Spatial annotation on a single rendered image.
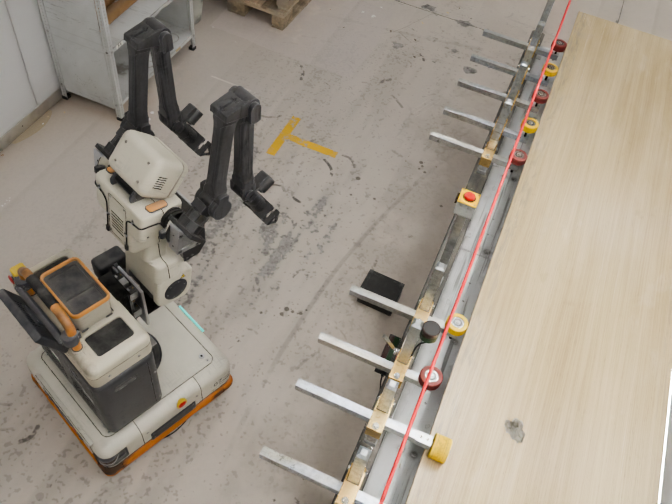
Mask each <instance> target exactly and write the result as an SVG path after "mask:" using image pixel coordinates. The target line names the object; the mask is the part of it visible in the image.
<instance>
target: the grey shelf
mask: <svg viewBox="0 0 672 504"><path fill-rule="evenodd" d="M94 1H95V3H94ZM37 2H38V6H39V10H40V13H41V17H42V21H43V24H44V28H45V32H46V36H47V39H48V43H49V47H50V51H51V54H52V58H53V62H54V66H55V69H56V73H57V77H58V80H59V84H60V88H61V92H62V98H63V99H66V100H68V99H69V98H71V94H69V93H66V90H67V91H69V92H72V93H74V94H77V95H80V96H82V97H85V98H87V99H90V100H92V101H95V102H97V103H100V104H103V105H105V106H108V107H110V108H113V109H115V110H116V115H117V120H119V121H121V122H122V121H123V119H124V107H123V104H124V103H125V102H126V101H127V100H128V99H129V58H128V49H127V42H126V41H125V40H124V33H125V32H127V31H128V30H130V29H131V28H133V27H134V26H136V25H137V24H139V23H140V22H142V21H143V20H144V19H145V18H147V17H154V18H156V19H157V20H158V21H159V22H161V23H162V24H163V25H164V26H166V27H167V28H168V29H169V30H170V31H171V35H172V39H173V47H174V49H173V50H172V51H170V56H171V58H172V57H173V56H174V55H175V54H176V53H177V52H178V51H179V50H180V49H181V48H182V47H183V46H184V45H185V44H186V43H187V42H188V41H189V40H190V39H191V45H190V46H189V50H192V51H194V50H195V49H196V46H195V32H194V16H193V1H192V0H188V5H187V0H137V1H136V2H135V3H134V4H133V5H132V6H130V7H129V8H128V9H127V10H126V11H125V12H123V13H122V14H121V15H120V16H119V17H118V18H117V19H115V20H114V21H113V22H112V23H111V24H110V25H109V24H108V18H107V13H106V7H105V2H104V0H43V1H42V0H37ZM43 4H44V5H43ZM95 6H96V8H95ZM44 8H45V9H44ZM98 8H99V9H98ZM45 11H46V13H45ZM96 11H97V14H96ZM188 12H189V18H188ZM104 14H105V15H104ZM46 15H47V17H46ZM97 17H98V19H97ZM100 18H101V19H100ZM47 19H48V20H47ZM105 21H106V22H105ZM98 22H99V24H98ZM48 23H49V24H48ZM189 26H190V30H189ZM99 27H100V29H99ZM102 28H103V29H102ZM51 34H52V36H51ZM52 38H53V40H52ZM53 42H54V43H53ZM54 46H55V47H54ZM55 50H56V51H55ZM56 54H57V55H56ZM57 57H58V59H57ZM58 61H59V63H58ZM59 65H60V66H59ZM60 69H61V70H60ZM61 73H62V74H61ZM153 75H154V69H153V63H152V57H151V52H150V54H149V67H148V79H149V78H151V77H152V76H153ZM62 77H63V78H62ZM65 88H66V89H65ZM121 107H122V108H121Z"/></svg>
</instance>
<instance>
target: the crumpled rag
mask: <svg viewBox="0 0 672 504"><path fill-rule="evenodd" d="M504 426H505V430H506V433H509V434H510V437H511V439H512V440H515V441H516V443H520V442H521V443H523V438H524V437H525V433H524V431H523V430H522V429H523V422H522V421H520V420H519V419H517V418H514V419H513V420H512V421H510V420H506V421H505V424H504Z"/></svg>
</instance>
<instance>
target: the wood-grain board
mask: <svg viewBox="0 0 672 504"><path fill-rule="evenodd" d="M671 375H672V41H671V40H667V39H664V38H661V37H658V36H655V35H652V34H649V33H646V32H643V31H639V30H636V29H633V28H630V27H627V26H624V25H621V24H618V23H614V22H611V21H608V20H605V19H602V18H599V17H596V16H593V15H590V14H586V13H583V12H580V11H579V12H578V15H577V17H576V20H575V23H574V26H573V29H572V31H571V34H570V37H569V40H568V43H567V47H566V49H565V51H564V54H563V57H562V60H561V63H560V66H559V68H558V72H557V74H556V77H555V80H554V83H553V85H552V88H551V91H550V94H549V98H548V100H547V102H546V105H545V108H544V111H543V114H542V117H541V119H540V122H539V126H538V129H537V131H536V134H535V136H534V139H533V142H532V145H531V148H530V151H529V153H528V157H527V160H526V162H525V165H524V168H523V170H522V173H521V176H520V179H519V182H518V185H517V187H516V190H515V193H514V196H513V199H512V202H511V204H510V207H509V210H508V213H507V216H506V219H505V221H504V224H503V227H502V230H501V233H500V236H499V238H498V241H497V244H496V247H495V250H494V253H493V255H492V258H491V261H490V264H489V267H488V270H487V272H486V275H485V278H484V281H483V284H482V287H481V289H480V292H479V295H478V298H477V301H476V304H475V307H474V309H473V312H472V315H471V318H470V321H469V324H468V328H467V330H466V332H465V335H464V338H463V341H462V343H461V346H460V349H459V352H458V355H457V358H456V360H455V363H454V366H453V369H452V372H451V375H450V377H449V380H448V383H447V386H446V389H445V392H444V394H443V397H442V400H441V403H440V406H439V409H438V411H437V414H436V417H435V420H434V423H433V426H432V428H431V431H430V434H429V435H431V436H433V438H434V436H435V434H436V433H439V434H441V435H443V436H446V437H448V438H450V439H452V440H453V443H452V447H451V450H450V454H449V455H448V457H447V460H446V462H445V463H444V464H442V463H440V462H437V461H435V460H433V459H431V458H428V456H427V455H428V451H429V450H427V449H425V448H424V451H423V454H422V457H421V460H420V462H419V465H418V468H417V471H416V474H415V477H414V479H413V482H412V485H411V488H410V491H409V494H408V496H407V499H406V502H405V504H658V500H659V490H660V481H661V471H662V462H663V452H664V443H665V433H666V423H667V414H668V404H669V395H670V385H671ZM514 418H517V419H519V420H520V421H522V422H523V429H522V430H523V431H524V433H525V437H524V438H523V443H521V442H520V443H516V441H515V440H512V439H511V437H510V434H509V433H506V430H505V426H504V424H505V421H506V420H510V421H512V420H513V419H514Z"/></svg>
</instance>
